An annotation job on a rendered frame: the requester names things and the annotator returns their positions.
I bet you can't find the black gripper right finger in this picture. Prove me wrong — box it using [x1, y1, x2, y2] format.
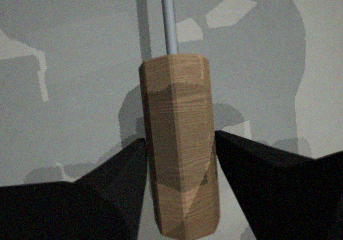
[215, 130, 343, 240]

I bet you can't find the brown wooden tool handle with grey shaft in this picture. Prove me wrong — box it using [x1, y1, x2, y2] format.
[138, 0, 221, 240]

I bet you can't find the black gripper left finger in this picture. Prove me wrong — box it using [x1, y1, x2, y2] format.
[0, 138, 147, 240]

